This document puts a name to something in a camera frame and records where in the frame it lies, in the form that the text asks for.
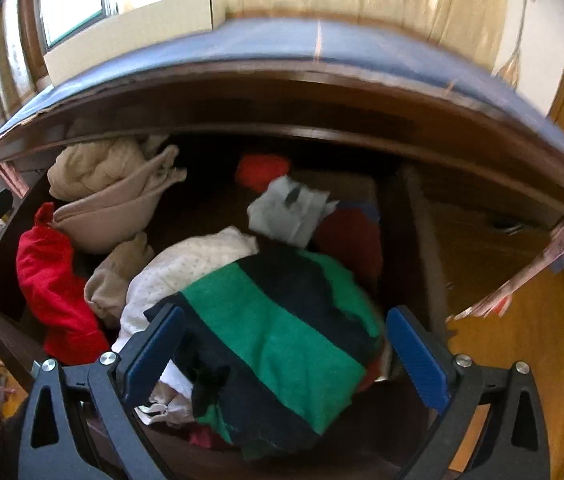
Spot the pink garment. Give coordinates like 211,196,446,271
189,425,235,453

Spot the beige bra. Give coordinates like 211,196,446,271
52,145,189,256

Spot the wood framed window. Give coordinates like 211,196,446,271
34,0,125,53

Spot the green navy striped underwear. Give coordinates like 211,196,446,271
144,247,389,461

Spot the pink striped cloth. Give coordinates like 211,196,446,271
446,220,564,322

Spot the pale beige garment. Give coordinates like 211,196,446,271
84,232,156,332

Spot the curtain tieback tassel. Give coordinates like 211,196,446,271
491,0,539,88

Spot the white cardboard box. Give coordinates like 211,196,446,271
42,0,227,86

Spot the dark red garment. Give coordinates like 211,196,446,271
312,207,383,283

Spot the grey white sock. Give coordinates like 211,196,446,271
247,175,341,249

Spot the orange red garment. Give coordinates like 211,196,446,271
235,154,293,194

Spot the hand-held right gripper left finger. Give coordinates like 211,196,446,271
18,304,186,480

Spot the dark wooden dresser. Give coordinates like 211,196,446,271
0,57,564,480

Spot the white dotted garment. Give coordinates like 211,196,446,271
112,225,261,361

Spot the cream dotted garment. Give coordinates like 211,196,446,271
46,135,175,201

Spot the white lace garment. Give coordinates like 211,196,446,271
134,360,199,427

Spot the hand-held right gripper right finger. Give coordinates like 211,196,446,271
386,306,550,480

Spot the blue garment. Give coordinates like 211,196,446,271
337,200,381,226

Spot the narrow beige patterned curtain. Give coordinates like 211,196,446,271
0,0,42,111

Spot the dark wooden drawer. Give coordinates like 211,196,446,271
0,130,450,480

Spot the blue checked cloth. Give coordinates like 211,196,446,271
0,17,564,201

